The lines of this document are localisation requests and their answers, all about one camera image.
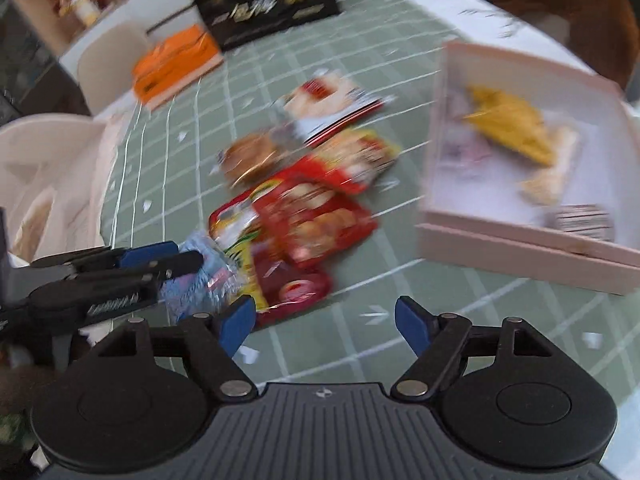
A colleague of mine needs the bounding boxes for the white chair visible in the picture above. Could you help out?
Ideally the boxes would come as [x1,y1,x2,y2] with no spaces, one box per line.
[0,112,127,267]
[76,25,152,117]

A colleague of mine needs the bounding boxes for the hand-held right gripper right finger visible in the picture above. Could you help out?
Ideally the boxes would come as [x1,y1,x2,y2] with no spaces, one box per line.
[389,296,552,402]

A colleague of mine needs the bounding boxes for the red biscuit snack packet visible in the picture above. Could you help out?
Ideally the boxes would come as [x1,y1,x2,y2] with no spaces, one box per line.
[252,172,380,268]

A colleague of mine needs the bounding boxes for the red white snack pack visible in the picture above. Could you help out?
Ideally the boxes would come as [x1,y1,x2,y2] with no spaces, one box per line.
[50,0,103,28]

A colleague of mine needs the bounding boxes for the orange box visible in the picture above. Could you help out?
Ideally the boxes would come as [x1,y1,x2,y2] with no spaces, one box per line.
[131,25,224,110]

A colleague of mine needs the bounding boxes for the black printed carton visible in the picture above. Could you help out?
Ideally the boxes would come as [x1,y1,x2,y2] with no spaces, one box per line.
[186,0,342,52]

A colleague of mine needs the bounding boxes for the yellow green snack packet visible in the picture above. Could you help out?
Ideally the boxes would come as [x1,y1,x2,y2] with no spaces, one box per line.
[209,200,271,313]

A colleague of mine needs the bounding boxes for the blue snack packet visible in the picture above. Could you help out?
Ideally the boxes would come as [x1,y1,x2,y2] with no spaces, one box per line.
[161,232,241,325]

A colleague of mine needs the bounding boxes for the pink cardboard box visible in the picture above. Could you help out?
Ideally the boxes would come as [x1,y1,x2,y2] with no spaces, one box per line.
[417,40,637,297]

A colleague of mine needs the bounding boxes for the brown chair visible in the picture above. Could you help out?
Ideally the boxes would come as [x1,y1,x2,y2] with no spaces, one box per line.
[492,0,637,87]

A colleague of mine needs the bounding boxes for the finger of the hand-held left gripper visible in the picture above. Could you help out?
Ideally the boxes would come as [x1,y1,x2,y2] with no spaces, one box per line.
[26,251,205,327]
[30,240,180,281]

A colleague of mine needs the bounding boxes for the dark red snack packet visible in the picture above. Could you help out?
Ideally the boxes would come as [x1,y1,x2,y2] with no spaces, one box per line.
[250,247,335,328]

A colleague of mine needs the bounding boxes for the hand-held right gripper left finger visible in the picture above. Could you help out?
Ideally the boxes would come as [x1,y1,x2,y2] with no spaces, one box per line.
[97,295,259,402]

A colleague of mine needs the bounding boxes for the green checked tablecloth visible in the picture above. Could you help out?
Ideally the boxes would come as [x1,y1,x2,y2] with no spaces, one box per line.
[60,0,640,466]

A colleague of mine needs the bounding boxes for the brown round bread packet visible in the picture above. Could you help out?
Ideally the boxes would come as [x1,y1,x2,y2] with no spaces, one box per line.
[218,131,288,188]

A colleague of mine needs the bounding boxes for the yellow red snack packet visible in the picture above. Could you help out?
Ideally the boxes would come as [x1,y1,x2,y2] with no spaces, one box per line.
[300,127,402,196]

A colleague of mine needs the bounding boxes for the dark striped snack packet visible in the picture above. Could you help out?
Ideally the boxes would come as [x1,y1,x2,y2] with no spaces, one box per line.
[546,203,617,242]

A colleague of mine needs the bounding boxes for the wooden wall shelf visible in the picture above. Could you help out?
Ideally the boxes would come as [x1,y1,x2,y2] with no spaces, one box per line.
[4,0,201,57]

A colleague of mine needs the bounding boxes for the pink white snack packet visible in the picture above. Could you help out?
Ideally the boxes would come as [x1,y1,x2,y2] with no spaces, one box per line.
[442,127,497,167]

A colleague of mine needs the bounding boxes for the white red snack packet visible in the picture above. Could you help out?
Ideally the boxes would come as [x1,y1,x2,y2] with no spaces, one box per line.
[282,72,386,147]

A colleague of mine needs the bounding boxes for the pale beige snack packet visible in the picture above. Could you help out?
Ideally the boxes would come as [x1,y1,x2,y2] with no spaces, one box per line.
[520,127,582,206]

